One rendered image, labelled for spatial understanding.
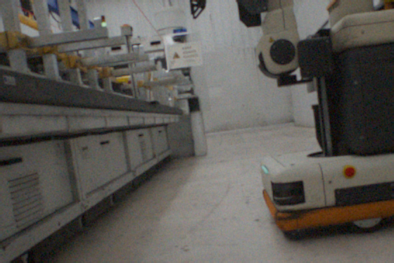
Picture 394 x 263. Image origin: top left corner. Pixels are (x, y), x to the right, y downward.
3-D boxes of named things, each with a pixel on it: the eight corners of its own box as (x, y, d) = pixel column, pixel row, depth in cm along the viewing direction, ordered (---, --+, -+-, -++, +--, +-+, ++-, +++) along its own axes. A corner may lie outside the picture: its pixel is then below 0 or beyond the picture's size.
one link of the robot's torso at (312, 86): (320, 91, 191) (314, 36, 189) (337, 86, 163) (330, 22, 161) (261, 99, 191) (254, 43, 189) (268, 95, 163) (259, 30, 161)
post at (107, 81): (115, 107, 230) (101, 18, 226) (113, 107, 227) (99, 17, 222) (108, 109, 230) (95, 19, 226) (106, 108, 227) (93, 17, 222)
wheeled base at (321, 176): (391, 185, 220) (386, 138, 218) (459, 212, 157) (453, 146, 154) (262, 203, 219) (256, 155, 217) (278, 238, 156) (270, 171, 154)
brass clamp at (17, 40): (39, 53, 136) (36, 37, 136) (19, 46, 123) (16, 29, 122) (20, 55, 136) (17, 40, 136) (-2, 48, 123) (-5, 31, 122)
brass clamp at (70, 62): (88, 70, 186) (86, 58, 186) (77, 66, 173) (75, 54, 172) (74, 72, 186) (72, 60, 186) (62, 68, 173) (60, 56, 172)
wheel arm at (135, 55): (140, 61, 183) (138, 51, 183) (138, 60, 180) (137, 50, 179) (41, 74, 183) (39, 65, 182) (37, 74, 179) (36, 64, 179)
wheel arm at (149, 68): (157, 72, 233) (157, 64, 232) (157, 71, 229) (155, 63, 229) (79, 82, 232) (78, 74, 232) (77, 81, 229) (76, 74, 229)
